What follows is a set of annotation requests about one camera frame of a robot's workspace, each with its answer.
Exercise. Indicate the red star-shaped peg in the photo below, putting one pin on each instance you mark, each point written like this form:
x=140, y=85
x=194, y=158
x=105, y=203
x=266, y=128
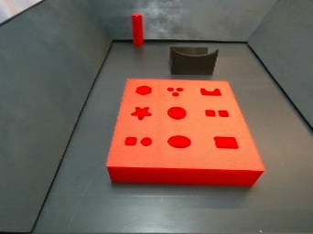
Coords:
x=138, y=29

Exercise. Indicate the red board with shaped holes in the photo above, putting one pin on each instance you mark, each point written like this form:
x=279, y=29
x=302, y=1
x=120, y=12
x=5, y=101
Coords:
x=180, y=134

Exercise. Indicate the black curved holder bracket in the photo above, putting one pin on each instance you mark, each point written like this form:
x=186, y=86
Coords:
x=191, y=61

